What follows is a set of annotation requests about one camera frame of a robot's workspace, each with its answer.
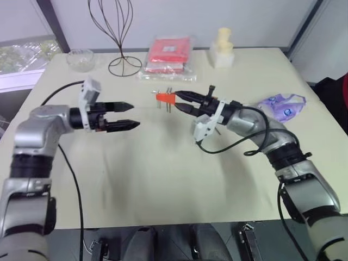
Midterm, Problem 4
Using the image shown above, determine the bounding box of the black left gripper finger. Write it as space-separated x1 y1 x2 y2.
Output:
105 101 135 113
106 119 141 133

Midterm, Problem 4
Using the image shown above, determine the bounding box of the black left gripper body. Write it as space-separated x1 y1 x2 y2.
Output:
88 102 109 133

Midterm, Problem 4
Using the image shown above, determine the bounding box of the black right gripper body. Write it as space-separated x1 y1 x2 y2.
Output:
193 85 220 117

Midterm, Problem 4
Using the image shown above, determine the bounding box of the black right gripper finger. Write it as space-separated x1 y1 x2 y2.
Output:
175 102 201 115
175 90 205 103

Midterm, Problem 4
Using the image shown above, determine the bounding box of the orange hex key holder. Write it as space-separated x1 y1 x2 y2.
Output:
154 93 176 104

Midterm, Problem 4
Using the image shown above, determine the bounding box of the red packet in clear bag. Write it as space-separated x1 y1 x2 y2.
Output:
136 61 198 83
147 34 195 65

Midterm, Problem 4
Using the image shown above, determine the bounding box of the clear glass bowl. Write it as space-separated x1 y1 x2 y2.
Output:
67 48 95 73

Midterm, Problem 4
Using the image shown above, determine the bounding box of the cream plastic figure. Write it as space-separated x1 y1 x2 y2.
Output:
215 27 234 54

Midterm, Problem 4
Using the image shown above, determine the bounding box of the purple plastic bag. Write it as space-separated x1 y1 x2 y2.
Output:
256 93 307 125

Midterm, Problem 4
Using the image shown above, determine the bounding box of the black object beside table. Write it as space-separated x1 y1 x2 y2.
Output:
312 70 348 104

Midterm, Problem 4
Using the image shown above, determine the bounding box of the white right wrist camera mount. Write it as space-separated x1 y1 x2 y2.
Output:
191 100 227 142

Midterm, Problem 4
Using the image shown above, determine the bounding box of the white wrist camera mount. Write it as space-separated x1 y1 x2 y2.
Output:
191 100 227 142
78 76 102 134

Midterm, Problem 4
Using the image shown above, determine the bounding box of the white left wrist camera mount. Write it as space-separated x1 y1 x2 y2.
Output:
78 76 102 134

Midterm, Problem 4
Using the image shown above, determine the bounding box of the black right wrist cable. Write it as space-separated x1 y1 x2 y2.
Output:
195 104 313 158

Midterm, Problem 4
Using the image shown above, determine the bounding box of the dark wire stand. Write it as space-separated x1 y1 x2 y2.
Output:
87 0 143 77

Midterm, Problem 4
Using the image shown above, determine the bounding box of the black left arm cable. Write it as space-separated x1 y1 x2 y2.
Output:
40 79 85 261

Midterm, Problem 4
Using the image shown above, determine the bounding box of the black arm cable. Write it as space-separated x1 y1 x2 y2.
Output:
276 181 321 261
40 79 85 261

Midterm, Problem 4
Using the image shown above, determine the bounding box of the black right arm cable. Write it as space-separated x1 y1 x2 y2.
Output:
276 181 321 261

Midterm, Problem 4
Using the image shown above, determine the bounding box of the black metal bracket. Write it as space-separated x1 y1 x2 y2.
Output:
238 222 258 261
90 238 110 261

